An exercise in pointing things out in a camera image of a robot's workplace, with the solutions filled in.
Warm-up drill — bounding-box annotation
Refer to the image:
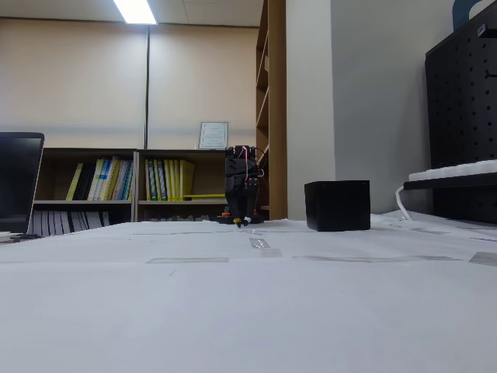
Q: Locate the pale blue book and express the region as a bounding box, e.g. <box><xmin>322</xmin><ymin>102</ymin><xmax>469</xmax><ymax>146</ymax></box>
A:
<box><xmin>114</xmin><ymin>159</ymin><xmax>135</xmax><ymax>202</ymax></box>

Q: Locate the thin black wall pole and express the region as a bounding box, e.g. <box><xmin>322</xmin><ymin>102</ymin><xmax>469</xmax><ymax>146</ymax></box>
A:
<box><xmin>144</xmin><ymin>23</ymin><xmax>152</xmax><ymax>151</ymax></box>

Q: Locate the framed white certificate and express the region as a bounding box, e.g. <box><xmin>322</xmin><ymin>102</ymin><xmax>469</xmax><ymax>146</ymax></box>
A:
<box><xmin>198</xmin><ymin>120</ymin><xmax>230</xmax><ymax>151</ymax></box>

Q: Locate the low wooden bookshelf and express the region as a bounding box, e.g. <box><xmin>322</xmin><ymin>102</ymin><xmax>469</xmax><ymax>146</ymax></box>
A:
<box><xmin>134</xmin><ymin>148</ymin><xmax>240</xmax><ymax>223</ymax></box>
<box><xmin>32</xmin><ymin>146</ymin><xmax>140</xmax><ymax>237</ymax></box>

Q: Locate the black pegboard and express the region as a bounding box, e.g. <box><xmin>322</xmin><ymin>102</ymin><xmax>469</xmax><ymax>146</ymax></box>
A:
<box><xmin>424</xmin><ymin>2</ymin><xmax>497</xmax><ymax>225</ymax></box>

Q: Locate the blue rounded object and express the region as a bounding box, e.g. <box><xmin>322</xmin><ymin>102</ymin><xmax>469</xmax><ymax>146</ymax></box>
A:
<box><xmin>452</xmin><ymin>0</ymin><xmax>486</xmax><ymax>33</ymax></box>

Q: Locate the white paper table cover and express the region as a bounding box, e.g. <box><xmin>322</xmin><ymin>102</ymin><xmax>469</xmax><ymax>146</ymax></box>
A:
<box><xmin>0</xmin><ymin>211</ymin><xmax>497</xmax><ymax>373</ymax></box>

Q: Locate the black box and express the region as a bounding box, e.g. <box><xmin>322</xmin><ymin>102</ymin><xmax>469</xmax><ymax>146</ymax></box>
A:
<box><xmin>304</xmin><ymin>180</ymin><xmax>372</xmax><ymax>233</ymax></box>

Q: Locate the white binders row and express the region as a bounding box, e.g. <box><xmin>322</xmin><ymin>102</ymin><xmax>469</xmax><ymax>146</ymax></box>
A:
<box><xmin>32</xmin><ymin>210</ymin><xmax>112</xmax><ymax>237</ymax></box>

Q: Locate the white power strip cable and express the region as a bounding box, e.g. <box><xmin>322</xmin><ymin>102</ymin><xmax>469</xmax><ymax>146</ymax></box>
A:
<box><xmin>394</xmin><ymin>184</ymin><xmax>413</xmax><ymax>221</ymax></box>

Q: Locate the red servo cable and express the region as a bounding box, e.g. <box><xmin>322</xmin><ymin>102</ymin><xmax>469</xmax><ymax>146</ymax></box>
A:
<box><xmin>239</xmin><ymin>145</ymin><xmax>250</xmax><ymax>182</ymax></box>

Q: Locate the green white binder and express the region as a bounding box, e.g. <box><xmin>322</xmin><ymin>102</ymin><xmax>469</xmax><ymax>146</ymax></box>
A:
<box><xmin>152</xmin><ymin>158</ymin><xmax>168</xmax><ymax>202</ymax></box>

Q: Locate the black book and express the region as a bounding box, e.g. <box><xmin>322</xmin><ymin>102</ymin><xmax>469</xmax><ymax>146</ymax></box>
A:
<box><xmin>72</xmin><ymin>162</ymin><xmax>97</xmax><ymax>202</ymax></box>

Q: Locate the black shelf ledge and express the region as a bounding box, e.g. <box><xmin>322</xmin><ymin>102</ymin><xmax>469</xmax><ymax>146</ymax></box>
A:
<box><xmin>402</xmin><ymin>176</ymin><xmax>497</xmax><ymax>192</ymax></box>

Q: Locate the white yellow book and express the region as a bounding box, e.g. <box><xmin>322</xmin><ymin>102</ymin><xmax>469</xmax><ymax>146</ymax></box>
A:
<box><xmin>87</xmin><ymin>158</ymin><xmax>108</xmax><ymax>202</ymax></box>

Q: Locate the wide yellow binder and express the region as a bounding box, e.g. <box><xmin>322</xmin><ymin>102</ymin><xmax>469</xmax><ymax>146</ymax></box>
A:
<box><xmin>179</xmin><ymin>159</ymin><xmax>196</xmax><ymax>202</ymax></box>

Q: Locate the laptop screen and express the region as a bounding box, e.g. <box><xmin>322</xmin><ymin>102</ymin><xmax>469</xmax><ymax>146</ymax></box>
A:
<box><xmin>0</xmin><ymin>131</ymin><xmax>46</xmax><ymax>235</ymax></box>

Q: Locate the tall wooden bookshelf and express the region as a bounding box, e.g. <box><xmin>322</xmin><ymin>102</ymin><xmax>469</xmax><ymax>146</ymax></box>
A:
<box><xmin>255</xmin><ymin>0</ymin><xmax>288</xmax><ymax>221</ymax></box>

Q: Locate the ceiling light panel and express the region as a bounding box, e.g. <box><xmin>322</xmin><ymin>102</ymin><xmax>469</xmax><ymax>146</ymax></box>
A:
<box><xmin>112</xmin><ymin>0</ymin><xmax>159</xmax><ymax>26</ymax></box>

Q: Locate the thin yellow book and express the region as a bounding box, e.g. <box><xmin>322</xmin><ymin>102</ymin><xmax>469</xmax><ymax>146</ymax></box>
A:
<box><xmin>64</xmin><ymin>162</ymin><xmax>85</xmax><ymax>202</ymax></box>

